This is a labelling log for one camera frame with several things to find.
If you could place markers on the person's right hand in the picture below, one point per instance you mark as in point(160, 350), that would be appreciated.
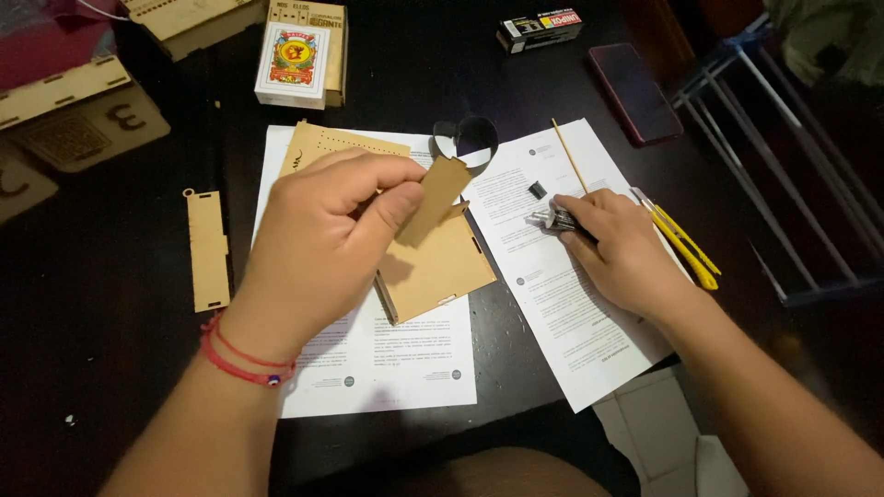
point(628, 255)

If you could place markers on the person's left hand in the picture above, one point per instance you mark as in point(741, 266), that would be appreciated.
point(311, 255)

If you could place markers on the black glue tube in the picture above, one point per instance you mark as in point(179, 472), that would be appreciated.
point(561, 219)

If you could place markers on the small notched wooden panel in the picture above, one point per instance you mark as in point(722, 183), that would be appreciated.
point(438, 200)

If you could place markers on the yellow utility knife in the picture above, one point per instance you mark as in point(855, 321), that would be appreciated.
point(680, 241)

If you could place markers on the white printed paper sheet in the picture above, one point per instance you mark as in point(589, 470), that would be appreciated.
point(400, 366)
point(552, 310)

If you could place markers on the narrow wooden strip panel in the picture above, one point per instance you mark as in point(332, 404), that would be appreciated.
point(207, 252)

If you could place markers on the black glue cap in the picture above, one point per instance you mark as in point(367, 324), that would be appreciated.
point(537, 190)

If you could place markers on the thin wooden skewer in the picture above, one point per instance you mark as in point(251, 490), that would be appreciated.
point(570, 155)

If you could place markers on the large wooden panel assembly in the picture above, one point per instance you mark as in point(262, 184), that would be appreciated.
point(442, 269)

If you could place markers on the dark red smartphone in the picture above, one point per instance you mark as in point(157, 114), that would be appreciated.
point(635, 93)

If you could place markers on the blue and white metal rack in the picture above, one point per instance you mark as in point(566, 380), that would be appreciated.
point(780, 172)

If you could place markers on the white playing card box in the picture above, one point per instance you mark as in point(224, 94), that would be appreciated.
point(292, 65)

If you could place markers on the engraved wooden box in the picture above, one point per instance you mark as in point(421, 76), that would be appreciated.
point(335, 41)

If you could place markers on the black glue carton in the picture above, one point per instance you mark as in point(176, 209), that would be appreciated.
point(539, 31)

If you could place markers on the person's leg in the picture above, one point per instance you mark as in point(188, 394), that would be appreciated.
point(525, 476)

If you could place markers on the laser-cut wooden box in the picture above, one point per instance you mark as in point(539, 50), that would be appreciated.
point(193, 24)

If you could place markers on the green cloth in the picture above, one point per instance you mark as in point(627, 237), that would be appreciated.
point(829, 38)

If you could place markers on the rounded engraved wooden plate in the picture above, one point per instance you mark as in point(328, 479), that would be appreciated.
point(21, 186)

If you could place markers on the wooden box with finger joints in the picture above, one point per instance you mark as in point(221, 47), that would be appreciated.
point(59, 90)

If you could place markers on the magenta cloth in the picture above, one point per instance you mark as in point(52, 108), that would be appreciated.
point(48, 41)

